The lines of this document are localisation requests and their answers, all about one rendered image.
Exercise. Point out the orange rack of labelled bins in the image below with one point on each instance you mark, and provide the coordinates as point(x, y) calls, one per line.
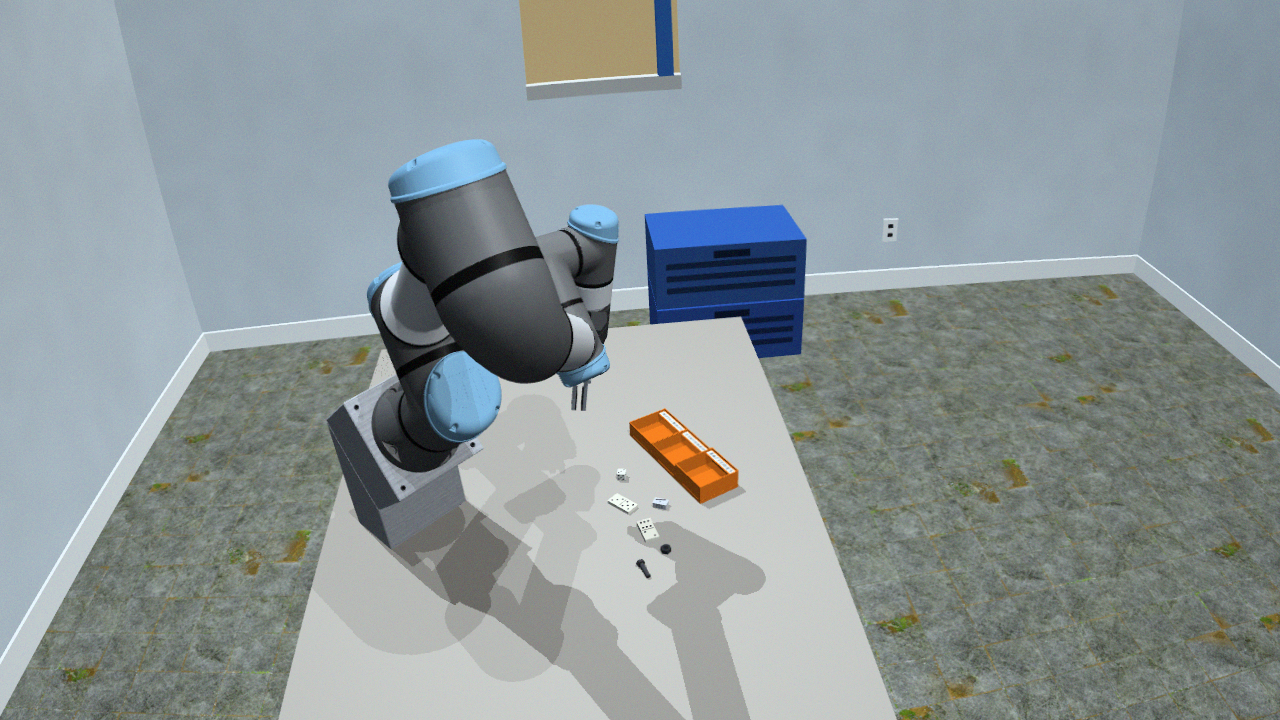
point(653, 433)

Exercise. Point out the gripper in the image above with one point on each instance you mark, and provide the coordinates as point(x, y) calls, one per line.
point(595, 300)

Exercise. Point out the white domino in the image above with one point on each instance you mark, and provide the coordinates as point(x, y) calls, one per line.
point(647, 530)
point(622, 504)

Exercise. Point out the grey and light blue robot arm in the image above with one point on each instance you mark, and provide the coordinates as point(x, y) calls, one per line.
point(492, 287)

